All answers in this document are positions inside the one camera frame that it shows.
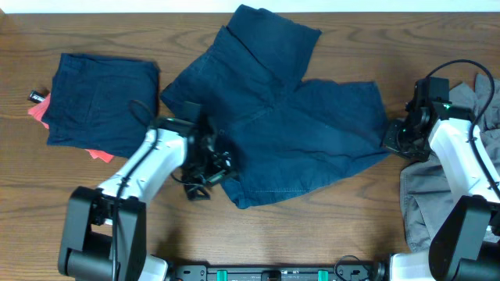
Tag folded navy shorts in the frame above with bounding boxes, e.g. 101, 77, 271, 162
42, 53, 159, 158

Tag blue denim shorts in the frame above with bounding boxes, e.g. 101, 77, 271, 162
160, 5, 388, 209

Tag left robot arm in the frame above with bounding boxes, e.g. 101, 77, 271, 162
58, 102, 237, 281

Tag folded coral red garment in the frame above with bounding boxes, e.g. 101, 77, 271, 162
27, 94, 114, 163

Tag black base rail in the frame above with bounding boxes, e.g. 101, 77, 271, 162
166, 255, 389, 281

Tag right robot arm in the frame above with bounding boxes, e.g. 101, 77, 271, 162
383, 76, 499, 280

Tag grey shorts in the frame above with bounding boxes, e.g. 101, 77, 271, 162
400, 74, 499, 252

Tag small black clothing tag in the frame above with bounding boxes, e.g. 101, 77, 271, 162
27, 91, 46, 104

